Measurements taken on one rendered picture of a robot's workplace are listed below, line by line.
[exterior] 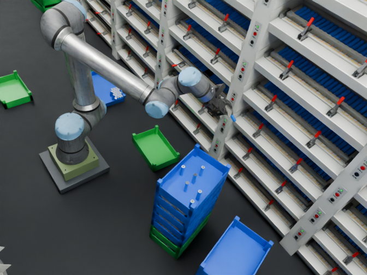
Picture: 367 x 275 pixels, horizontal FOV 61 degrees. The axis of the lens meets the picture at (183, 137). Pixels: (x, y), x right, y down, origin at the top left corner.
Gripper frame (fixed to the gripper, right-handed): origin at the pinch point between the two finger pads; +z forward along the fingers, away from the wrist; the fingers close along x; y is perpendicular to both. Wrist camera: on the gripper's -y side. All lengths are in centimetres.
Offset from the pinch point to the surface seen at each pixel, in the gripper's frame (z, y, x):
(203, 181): -2.5, 38.2, -7.1
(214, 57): -8.0, -33.3, -9.3
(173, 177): -12.3, 39.1, -17.4
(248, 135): 20.1, 3.2, 1.2
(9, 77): -53, -35, -169
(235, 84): -0.5, -16.5, 1.5
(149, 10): -26, -76, -56
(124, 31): -9, -95, -106
